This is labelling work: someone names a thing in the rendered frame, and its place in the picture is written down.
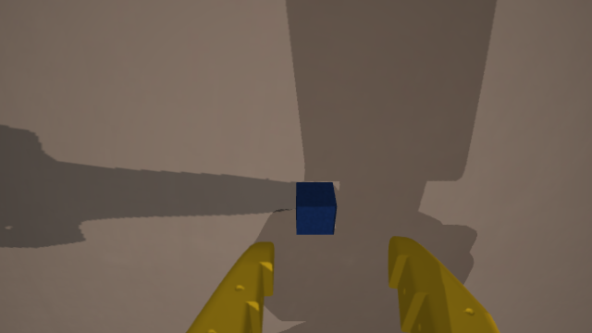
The blue cube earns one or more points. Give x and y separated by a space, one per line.
316 208

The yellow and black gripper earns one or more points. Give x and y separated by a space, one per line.
431 298

